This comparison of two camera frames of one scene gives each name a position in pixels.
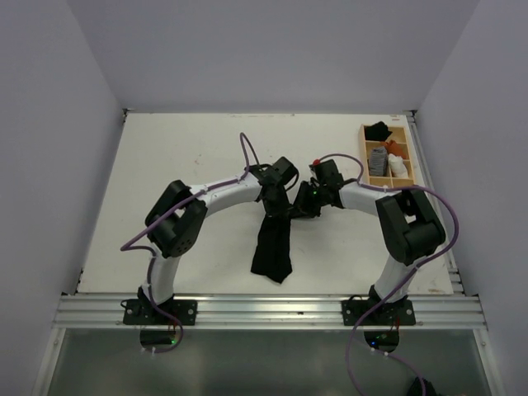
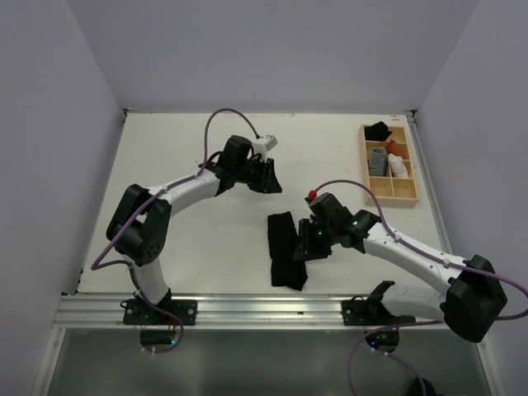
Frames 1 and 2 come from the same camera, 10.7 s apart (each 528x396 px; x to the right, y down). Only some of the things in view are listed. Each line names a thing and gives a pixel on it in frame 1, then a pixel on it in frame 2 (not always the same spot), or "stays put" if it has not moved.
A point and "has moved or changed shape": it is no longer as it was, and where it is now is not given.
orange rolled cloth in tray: (393, 148) stays put
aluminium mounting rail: (269, 311) stays put
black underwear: (273, 256) has moved or changed shape
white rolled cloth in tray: (397, 166) stays put
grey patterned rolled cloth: (378, 162) stays put
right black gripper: (300, 205) → (304, 233)
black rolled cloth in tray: (377, 132) stays put
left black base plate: (144, 313) stays put
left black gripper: (278, 210) → (267, 181)
